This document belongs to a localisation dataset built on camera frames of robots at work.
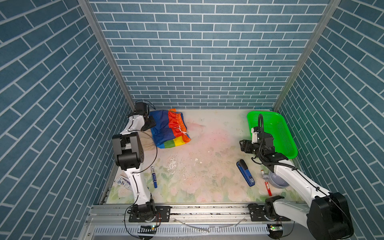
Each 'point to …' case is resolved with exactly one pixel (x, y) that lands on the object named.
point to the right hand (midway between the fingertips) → (244, 140)
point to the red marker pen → (267, 185)
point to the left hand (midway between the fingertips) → (151, 123)
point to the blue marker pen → (154, 175)
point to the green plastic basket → (275, 124)
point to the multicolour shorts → (170, 129)
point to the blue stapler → (246, 173)
